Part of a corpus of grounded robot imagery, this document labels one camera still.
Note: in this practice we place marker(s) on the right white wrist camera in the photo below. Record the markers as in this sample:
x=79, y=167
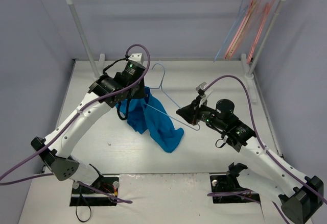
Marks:
x=201, y=90

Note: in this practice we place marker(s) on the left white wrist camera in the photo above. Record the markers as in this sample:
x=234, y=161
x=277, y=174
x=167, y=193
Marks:
x=136, y=58

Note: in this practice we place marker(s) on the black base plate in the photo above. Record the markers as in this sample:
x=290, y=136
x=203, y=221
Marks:
x=223, y=192
x=82, y=196

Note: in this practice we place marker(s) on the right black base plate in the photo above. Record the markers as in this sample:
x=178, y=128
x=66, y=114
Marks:
x=223, y=192

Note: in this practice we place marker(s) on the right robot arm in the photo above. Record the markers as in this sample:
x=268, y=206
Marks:
x=264, y=172

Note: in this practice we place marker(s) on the blue t shirt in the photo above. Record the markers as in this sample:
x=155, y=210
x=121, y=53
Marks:
x=148, y=114

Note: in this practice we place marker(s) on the pink hanger bundle left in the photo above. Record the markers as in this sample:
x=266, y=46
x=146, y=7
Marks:
x=241, y=32

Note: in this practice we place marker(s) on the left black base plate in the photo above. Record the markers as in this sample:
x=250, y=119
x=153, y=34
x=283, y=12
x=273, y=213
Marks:
x=82, y=196

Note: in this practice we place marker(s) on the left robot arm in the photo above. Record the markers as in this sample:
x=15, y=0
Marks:
x=55, y=150

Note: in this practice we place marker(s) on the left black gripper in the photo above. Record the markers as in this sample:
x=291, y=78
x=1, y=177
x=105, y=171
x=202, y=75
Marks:
x=139, y=90

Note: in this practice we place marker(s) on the light blue wire hanger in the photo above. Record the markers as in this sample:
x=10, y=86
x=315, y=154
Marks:
x=160, y=87

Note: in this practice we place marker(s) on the pink hanger right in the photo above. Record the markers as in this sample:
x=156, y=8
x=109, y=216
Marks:
x=263, y=18

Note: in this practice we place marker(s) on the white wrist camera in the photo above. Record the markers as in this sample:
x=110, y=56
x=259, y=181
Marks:
x=136, y=58
x=201, y=90

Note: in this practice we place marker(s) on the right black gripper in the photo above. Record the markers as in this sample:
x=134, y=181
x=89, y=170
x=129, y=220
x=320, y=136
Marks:
x=193, y=114

